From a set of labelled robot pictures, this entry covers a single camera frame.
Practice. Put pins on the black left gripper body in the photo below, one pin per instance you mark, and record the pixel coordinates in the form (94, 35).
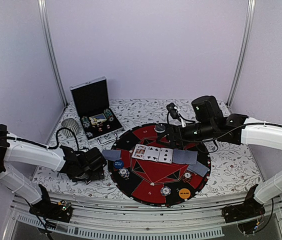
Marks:
(90, 176)

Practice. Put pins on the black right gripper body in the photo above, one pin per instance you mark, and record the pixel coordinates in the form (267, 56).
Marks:
(206, 130)

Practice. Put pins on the blue small blind button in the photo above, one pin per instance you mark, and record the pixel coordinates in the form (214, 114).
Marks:
(118, 164)

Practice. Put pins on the face-down board card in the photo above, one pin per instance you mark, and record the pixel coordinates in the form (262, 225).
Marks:
(190, 157)
(178, 156)

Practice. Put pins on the single blue playing card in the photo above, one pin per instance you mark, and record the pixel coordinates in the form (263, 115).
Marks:
(198, 169)

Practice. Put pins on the clear dealer button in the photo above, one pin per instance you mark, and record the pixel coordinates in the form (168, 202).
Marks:
(160, 128)

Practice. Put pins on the face-up king card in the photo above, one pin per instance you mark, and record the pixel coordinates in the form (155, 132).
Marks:
(139, 151)

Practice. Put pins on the face-up spades card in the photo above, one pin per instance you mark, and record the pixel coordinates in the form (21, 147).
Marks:
(166, 155)

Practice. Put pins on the red poker chip stack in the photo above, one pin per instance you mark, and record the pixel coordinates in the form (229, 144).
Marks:
(187, 177)

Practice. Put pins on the face-up clubs card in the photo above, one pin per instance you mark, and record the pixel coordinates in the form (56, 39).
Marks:
(152, 153)

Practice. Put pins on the orange big blind button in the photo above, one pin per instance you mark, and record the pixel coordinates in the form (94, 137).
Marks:
(184, 193)

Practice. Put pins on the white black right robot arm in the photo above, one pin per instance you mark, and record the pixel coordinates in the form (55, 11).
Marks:
(242, 129)

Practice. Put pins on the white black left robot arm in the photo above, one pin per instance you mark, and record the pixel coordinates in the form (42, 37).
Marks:
(14, 149)

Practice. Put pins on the loose poker chip in case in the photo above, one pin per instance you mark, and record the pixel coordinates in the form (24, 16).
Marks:
(89, 135)

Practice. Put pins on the red dice set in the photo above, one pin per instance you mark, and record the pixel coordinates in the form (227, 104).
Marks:
(102, 128)

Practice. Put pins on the aluminium poker chip case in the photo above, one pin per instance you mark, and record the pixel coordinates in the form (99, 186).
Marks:
(91, 98)

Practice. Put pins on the left poker chip row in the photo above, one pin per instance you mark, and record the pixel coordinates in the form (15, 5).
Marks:
(85, 122)

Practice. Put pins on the poker chip row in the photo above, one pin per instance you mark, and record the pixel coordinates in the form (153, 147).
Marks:
(85, 122)
(108, 114)

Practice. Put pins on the striped grey cup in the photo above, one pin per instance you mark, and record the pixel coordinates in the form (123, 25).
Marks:
(71, 127)

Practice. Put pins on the boxed playing card deck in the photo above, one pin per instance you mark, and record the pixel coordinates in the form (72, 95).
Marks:
(96, 119)

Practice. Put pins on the right poker chip row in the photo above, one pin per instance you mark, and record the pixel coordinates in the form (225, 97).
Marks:
(108, 114)

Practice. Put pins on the round red black poker mat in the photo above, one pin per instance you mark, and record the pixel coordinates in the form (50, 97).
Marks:
(146, 178)

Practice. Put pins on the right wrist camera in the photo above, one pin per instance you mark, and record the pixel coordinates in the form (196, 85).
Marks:
(173, 111)

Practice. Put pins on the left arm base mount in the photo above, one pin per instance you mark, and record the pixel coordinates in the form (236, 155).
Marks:
(61, 211)

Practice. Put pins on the aluminium front rail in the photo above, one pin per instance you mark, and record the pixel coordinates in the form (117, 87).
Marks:
(196, 219)

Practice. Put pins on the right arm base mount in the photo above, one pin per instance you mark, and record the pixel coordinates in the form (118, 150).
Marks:
(244, 211)

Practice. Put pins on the right aluminium frame post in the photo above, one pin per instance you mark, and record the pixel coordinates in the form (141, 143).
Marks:
(248, 24)

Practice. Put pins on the aluminium frame post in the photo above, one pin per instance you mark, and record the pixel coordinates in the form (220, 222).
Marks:
(42, 7)
(248, 24)

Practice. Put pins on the left aluminium frame post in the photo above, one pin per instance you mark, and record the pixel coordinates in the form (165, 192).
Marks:
(42, 7)

